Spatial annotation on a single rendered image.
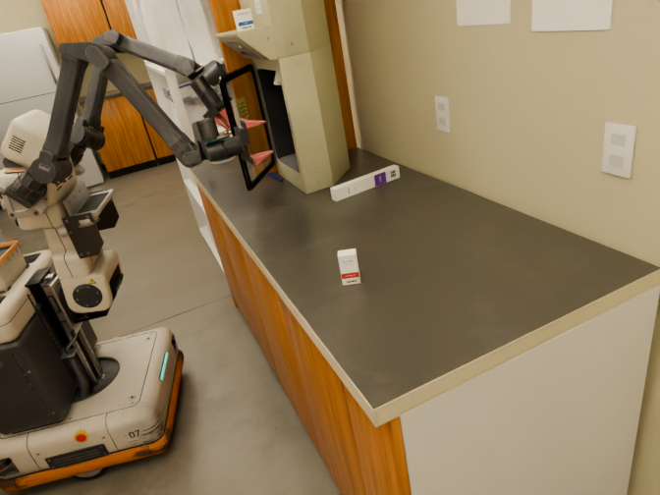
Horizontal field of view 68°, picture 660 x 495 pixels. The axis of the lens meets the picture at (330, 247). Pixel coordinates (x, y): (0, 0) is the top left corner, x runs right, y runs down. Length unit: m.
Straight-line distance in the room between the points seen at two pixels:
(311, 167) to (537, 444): 1.12
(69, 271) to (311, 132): 1.02
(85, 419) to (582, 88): 2.00
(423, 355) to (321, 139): 1.02
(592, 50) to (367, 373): 0.83
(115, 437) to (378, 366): 1.45
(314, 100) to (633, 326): 1.15
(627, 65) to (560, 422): 0.76
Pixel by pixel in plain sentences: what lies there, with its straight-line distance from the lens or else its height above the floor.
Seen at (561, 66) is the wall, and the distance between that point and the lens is 1.31.
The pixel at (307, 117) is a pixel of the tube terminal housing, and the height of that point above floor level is 1.21.
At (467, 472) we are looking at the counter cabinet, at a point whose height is 0.66.
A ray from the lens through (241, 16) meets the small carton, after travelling 1.73.
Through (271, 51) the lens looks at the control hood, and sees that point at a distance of 1.68.
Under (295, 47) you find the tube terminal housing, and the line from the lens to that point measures 1.70.
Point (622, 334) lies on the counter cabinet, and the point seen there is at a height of 0.82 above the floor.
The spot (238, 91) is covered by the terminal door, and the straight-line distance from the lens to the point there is 1.81.
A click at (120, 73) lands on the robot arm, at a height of 1.47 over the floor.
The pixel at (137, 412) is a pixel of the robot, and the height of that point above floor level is 0.27.
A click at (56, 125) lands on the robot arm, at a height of 1.36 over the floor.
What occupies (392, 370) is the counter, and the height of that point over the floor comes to 0.94.
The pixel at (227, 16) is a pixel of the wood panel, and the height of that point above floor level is 1.56.
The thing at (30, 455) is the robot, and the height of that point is 0.22.
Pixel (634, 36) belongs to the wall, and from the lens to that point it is 1.19.
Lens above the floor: 1.56
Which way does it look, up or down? 27 degrees down
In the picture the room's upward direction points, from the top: 11 degrees counter-clockwise
